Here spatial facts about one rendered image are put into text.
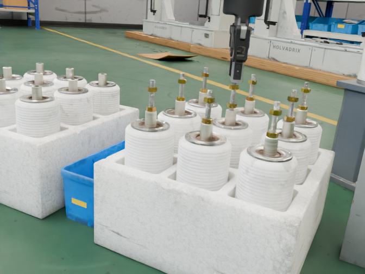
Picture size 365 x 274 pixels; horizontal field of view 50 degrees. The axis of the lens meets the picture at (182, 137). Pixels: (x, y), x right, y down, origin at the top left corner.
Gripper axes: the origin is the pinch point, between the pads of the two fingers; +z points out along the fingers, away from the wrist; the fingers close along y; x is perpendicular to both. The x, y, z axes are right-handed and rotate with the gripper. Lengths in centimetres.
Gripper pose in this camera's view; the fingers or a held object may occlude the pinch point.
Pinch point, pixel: (235, 72)
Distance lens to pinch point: 78.1
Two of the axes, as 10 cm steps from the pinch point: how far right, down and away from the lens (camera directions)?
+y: 0.6, -3.1, 9.5
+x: -10.0, -0.9, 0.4
